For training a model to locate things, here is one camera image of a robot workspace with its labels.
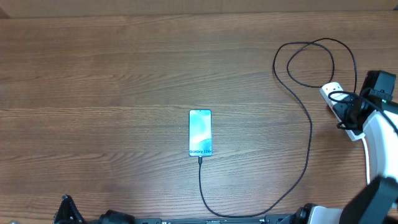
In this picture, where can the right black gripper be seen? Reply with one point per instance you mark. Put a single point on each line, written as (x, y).
(338, 107)

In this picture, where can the Samsung Galaxy smartphone blue screen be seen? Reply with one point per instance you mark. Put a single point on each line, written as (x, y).
(200, 138)

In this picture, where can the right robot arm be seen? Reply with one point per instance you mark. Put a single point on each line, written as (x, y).
(370, 116)

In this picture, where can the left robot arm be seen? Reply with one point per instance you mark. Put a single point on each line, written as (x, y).
(113, 217)

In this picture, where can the white power strip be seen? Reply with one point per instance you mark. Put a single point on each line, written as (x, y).
(339, 109)

